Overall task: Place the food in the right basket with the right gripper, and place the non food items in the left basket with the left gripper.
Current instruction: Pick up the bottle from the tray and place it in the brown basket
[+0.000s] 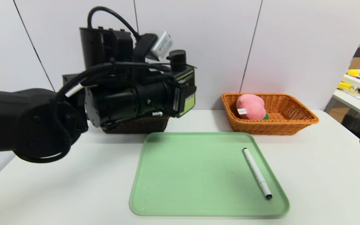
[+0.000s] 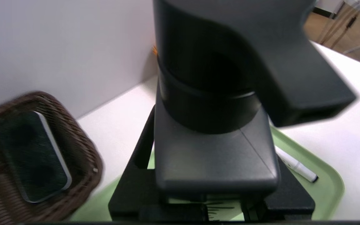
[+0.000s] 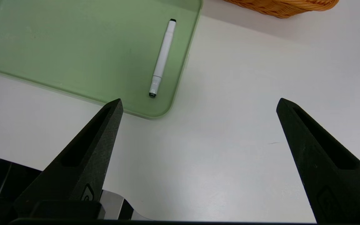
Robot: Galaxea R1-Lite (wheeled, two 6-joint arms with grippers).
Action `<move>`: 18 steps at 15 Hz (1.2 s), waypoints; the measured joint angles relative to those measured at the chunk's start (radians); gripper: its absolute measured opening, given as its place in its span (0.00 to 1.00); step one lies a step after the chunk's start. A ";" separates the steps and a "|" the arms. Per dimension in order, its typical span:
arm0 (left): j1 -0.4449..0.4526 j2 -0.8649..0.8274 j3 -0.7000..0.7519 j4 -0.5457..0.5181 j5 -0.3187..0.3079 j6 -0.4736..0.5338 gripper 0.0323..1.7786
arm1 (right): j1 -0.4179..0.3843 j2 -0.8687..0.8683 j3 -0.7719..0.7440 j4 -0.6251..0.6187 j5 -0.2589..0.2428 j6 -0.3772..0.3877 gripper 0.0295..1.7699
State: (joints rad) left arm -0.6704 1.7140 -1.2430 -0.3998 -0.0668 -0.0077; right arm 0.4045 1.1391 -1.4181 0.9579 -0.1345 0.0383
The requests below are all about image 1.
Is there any light green plastic tray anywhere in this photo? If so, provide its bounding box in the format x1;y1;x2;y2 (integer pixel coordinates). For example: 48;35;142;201
129;132;290;217

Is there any dark brown wicker basket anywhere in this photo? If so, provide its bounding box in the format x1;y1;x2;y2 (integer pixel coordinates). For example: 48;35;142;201
102;115;170;134

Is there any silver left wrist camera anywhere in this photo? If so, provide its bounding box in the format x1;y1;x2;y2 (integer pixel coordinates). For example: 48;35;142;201
142;31;173;61

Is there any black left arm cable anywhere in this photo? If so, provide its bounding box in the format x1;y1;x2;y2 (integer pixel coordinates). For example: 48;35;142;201
88;6;143;41

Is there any orange wicker basket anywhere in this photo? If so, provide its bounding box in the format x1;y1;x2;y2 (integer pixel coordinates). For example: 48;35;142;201
221;92;320;136

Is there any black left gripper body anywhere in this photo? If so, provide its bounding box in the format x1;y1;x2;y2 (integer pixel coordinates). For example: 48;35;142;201
148;81;186;118

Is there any pink plush peach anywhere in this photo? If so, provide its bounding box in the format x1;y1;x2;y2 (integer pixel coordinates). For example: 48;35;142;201
236;94;270;121

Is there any dark green pump bottle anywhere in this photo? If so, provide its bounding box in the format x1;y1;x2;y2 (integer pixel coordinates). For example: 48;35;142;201
167;49;197;118

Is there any white marker pen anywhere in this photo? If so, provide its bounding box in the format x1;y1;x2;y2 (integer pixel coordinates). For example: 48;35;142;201
243;148;273;200

